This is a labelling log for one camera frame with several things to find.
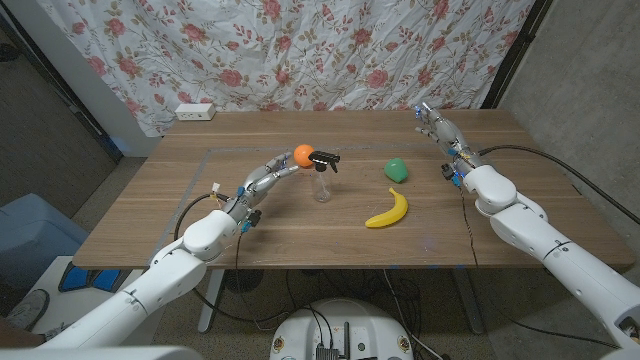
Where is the yellow toy banana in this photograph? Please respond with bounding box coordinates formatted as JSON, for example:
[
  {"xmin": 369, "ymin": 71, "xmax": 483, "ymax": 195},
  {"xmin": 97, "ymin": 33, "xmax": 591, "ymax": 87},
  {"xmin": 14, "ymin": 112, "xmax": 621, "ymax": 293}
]
[{"xmin": 364, "ymin": 187, "xmax": 410, "ymax": 230}]

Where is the floral curtain backdrop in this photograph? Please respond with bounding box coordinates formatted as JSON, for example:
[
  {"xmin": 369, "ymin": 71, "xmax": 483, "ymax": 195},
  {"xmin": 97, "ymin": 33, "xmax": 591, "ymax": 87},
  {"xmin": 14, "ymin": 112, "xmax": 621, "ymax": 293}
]
[{"xmin": 34, "ymin": 0, "xmax": 536, "ymax": 137}]

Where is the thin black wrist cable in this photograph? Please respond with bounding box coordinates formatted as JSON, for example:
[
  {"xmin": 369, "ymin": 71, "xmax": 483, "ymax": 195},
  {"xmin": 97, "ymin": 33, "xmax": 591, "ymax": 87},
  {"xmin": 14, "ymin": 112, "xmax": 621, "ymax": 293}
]
[
  {"xmin": 458, "ymin": 185, "xmax": 621, "ymax": 350},
  {"xmin": 233, "ymin": 232, "xmax": 246, "ymax": 301}
]

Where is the black backdrop stand pole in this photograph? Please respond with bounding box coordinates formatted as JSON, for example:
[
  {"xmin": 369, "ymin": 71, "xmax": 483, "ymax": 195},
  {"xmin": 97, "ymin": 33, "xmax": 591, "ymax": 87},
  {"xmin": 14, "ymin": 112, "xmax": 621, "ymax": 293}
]
[{"xmin": 480, "ymin": 0, "xmax": 555, "ymax": 110}]

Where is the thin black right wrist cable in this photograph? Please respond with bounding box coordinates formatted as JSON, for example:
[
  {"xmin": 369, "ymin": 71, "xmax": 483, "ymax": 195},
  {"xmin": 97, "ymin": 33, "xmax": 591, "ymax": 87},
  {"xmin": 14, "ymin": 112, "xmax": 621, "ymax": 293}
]
[{"xmin": 458, "ymin": 185, "xmax": 621, "ymax": 350}]

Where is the black round disc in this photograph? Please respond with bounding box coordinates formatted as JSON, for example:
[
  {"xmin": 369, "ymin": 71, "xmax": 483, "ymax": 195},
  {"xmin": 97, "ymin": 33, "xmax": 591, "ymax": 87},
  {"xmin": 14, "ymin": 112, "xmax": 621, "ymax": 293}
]
[{"xmin": 223, "ymin": 269, "xmax": 265, "ymax": 295}]

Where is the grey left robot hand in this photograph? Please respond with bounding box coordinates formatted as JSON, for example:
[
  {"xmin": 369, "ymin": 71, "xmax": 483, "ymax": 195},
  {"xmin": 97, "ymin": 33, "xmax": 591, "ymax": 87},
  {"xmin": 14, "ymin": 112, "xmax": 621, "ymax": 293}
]
[{"xmin": 219, "ymin": 152, "xmax": 301, "ymax": 224}]

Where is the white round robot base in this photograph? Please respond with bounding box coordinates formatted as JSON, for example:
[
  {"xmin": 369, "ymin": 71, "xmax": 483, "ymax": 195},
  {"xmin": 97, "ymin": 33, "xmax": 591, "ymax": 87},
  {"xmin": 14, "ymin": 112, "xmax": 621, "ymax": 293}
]
[{"xmin": 269, "ymin": 298, "xmax": 415, "ymax": 360}]

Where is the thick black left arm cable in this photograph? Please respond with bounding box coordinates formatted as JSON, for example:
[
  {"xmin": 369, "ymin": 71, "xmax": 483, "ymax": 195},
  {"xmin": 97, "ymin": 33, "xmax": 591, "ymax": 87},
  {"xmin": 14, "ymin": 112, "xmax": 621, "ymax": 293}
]
[{"xmin": 173, "ymin": 193, "xmax": 289, "ymax": 324}]

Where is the orange toy ball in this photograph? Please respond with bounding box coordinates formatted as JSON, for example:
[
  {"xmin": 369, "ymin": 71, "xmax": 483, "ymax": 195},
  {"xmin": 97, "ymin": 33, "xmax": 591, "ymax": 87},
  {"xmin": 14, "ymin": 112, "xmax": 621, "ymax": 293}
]
[{"xmin": 293, "ymin": 143, "xmax": 316, "ymax": 168}]

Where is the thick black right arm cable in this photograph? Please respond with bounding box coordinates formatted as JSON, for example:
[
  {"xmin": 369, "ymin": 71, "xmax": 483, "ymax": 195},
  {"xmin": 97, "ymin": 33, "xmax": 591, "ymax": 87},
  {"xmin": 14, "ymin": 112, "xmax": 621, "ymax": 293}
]
[{"xmin": 478, "ymin": 144, "xmax": 640, "ymax": 226}]

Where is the grey shoe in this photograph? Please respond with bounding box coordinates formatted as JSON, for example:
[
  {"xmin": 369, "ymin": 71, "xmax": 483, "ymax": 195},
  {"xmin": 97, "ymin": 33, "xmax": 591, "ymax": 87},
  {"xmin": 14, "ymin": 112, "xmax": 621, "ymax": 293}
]
[{"xmin": 4, "ymin": 288, "xmax": 51, "ymax": 332}]

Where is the white table leg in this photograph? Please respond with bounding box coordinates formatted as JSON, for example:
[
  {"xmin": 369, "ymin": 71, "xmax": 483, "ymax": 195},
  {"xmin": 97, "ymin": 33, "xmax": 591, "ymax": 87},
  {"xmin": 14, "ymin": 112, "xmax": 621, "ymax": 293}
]
[
  {"xmin": 197, "ymin": 268, "xmax": 226, "ymax": 335},
  {"xmin": 452, "ymin": 268, "xmax": 485, "ymax": 335}
]

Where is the white power strip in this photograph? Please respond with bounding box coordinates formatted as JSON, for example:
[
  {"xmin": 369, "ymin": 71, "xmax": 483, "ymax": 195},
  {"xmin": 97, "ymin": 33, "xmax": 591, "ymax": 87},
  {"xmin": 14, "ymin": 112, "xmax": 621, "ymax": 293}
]
[{"xmin": 174, "ymin": 102, "xmax": 217, "ymax": 122}]

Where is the blue plastic bin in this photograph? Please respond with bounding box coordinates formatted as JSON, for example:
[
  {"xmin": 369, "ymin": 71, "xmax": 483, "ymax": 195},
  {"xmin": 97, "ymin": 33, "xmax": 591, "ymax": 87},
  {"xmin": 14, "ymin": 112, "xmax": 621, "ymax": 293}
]
[{"xmin": 0, "ymin": 192, "xmax": 90, "ymax": 296}]

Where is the thin black left wrist cable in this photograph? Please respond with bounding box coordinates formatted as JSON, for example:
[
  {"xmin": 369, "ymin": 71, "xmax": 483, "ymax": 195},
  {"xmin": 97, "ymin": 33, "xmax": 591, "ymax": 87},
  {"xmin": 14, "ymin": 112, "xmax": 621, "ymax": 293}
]
[{"xmin": 233, "ymin": 232, "xmax": 246, "ymax": 301}]

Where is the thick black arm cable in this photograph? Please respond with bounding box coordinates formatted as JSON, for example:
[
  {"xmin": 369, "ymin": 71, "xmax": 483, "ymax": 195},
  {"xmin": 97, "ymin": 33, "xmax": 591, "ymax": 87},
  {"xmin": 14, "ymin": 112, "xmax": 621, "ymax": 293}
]
[
  {"xmin": 478, "ymin": 144, "xmax": 640, "ymax": 226},
  {"xmin": 173, "ymin": 193, "xmax": 289, "ymax": 324}
]

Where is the clear spray bottle black cap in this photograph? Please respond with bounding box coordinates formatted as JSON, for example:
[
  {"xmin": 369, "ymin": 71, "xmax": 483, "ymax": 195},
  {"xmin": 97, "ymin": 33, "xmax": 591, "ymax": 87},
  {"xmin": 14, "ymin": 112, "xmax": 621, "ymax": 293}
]
[{"xmin": 307, "ymin": 150, "xmax": 341, "ymax": 204}]

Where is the white stand with blue pads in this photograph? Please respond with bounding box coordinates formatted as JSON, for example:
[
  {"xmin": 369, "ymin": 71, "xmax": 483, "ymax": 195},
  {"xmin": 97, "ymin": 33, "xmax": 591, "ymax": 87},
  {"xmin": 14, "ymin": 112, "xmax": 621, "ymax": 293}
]
[{"xmin": 22, "ymin": 255, "xmax": 144, "ymax": 337}]

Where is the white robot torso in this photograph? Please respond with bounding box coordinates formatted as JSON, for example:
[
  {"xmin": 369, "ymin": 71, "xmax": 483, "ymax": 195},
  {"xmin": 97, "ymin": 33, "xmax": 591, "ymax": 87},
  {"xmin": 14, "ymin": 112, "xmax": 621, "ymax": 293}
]
[{"xmin": 0, "ymin": 344, "xmax": 204, "ymax": 360}]

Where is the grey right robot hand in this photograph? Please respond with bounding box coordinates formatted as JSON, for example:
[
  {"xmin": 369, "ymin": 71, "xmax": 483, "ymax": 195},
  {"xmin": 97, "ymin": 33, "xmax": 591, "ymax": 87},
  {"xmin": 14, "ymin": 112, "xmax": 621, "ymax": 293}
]
[{"xmin": 413, "ymin": 102, "xmax": 485, "ymax": 176}]

